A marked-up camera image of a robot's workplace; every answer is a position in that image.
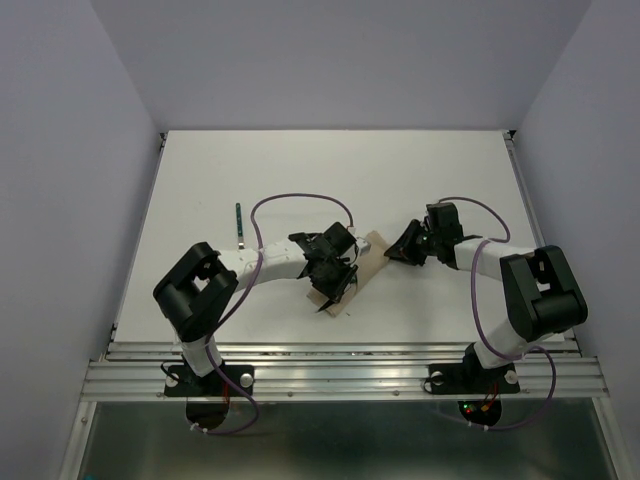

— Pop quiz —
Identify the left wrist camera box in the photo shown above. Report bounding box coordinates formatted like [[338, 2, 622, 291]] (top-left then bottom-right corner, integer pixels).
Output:
[[356, 237, 371, 256]]

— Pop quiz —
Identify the silver knife teal handle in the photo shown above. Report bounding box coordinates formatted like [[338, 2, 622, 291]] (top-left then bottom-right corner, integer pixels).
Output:
[[312, 295, 343, 317]]

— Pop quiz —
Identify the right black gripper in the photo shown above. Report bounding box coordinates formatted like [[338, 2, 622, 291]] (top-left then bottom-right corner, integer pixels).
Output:
[[382, 218, 440, 266]]

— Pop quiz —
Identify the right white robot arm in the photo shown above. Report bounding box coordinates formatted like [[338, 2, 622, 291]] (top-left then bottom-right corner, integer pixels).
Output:
[[385, 197, 588, 390]]

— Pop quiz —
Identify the silver fork teal handle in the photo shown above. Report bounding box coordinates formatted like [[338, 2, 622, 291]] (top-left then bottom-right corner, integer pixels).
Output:
[[235, 202, 245, 250]]

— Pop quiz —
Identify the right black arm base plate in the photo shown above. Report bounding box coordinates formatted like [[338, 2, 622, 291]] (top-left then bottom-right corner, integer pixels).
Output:
[[425, 363, 520, 397]]

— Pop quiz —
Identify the beige cloth napkin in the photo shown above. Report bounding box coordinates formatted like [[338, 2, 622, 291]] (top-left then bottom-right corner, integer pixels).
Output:
[[307, 230, 390, 318]]

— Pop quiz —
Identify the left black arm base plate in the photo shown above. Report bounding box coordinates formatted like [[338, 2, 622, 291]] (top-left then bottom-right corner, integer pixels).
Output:
[[160, 363, 255, 398]]

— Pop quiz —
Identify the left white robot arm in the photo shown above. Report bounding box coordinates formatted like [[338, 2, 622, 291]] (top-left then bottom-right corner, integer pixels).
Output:
[[153, 222, 370, 394]]

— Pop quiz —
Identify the aluminium rail frame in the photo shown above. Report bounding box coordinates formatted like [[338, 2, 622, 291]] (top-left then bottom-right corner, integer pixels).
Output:
[[61, 130, 634, 479]]

